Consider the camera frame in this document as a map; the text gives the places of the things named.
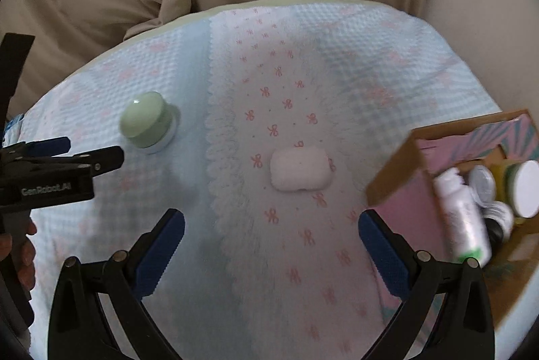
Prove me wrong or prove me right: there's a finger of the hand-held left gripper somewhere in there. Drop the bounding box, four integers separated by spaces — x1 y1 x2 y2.
8 136 72 158
63 145 125 179

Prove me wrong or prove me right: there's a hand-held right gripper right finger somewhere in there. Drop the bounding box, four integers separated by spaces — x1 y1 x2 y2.
357 209 494 360

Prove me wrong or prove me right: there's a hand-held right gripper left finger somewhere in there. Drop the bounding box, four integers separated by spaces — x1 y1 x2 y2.
48 208 186 360

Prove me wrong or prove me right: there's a green lidded jar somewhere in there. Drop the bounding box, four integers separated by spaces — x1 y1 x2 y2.
119 91 181 155

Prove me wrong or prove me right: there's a pink patterned cardboard box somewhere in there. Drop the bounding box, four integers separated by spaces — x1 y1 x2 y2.
365 109 539 339

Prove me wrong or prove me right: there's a white pill bottle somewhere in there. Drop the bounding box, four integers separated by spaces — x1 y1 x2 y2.
433 168 493 265

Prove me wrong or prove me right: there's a silver round tin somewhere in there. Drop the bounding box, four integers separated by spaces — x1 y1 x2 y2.
468 165 498 206

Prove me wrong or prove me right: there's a white lidded cream jar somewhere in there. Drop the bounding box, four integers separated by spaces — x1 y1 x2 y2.
504 160 539 220

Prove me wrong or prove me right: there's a person's left hand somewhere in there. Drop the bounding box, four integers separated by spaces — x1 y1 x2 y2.
0 219 38 294

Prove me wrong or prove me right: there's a blue packet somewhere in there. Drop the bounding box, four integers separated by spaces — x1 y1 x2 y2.
0 113 25 147

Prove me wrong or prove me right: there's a pale green mattress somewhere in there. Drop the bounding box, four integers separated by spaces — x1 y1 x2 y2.
90 0 380 62

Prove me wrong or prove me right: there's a light blue printed blanket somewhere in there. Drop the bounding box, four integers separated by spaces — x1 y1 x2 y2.
17 1 506 360

